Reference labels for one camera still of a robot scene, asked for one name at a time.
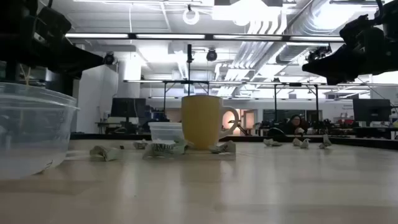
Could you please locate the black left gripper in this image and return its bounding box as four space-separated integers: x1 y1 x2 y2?
9 30 105 79

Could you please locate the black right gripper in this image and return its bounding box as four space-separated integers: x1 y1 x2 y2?
302 27 398 85

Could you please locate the sugar packet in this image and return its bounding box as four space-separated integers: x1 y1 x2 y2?
292 138 311 149
263 138 283 147
172 136 195 149
208 139 236 154
132 139 149 150
318 134 333 149
142 140 185 159
89 144 124 162

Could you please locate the black computer monitor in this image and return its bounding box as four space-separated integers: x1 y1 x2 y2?
352 98 392 123
111 97 147 118

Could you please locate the person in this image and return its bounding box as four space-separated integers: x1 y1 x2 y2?
279 114 309 136

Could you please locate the clear plastic container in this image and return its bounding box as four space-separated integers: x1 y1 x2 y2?
0 82 80 180
148 121 184 142

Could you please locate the black office chair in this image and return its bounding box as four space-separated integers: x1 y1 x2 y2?
267 126 285 137

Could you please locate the overhead light bar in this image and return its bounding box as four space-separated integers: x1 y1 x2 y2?
64 32 345 43

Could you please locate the black tripod stand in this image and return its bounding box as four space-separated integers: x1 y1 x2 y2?
186 43 193 97

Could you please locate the yellow ceramic mug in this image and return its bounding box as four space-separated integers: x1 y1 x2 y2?
181 95 240 151

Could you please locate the black background rig frame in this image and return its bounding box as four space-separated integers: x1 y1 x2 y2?
123 79 212 125
257 82 321 131

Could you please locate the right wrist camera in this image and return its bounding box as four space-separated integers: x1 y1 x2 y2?
338 14 379 47

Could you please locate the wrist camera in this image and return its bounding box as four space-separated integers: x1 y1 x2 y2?
338 14 379 47
36 6 73 40

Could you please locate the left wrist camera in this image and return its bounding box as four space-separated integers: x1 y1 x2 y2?
36 6 73 40

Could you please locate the white ceiling ring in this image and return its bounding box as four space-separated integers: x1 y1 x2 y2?
182 7 200 26

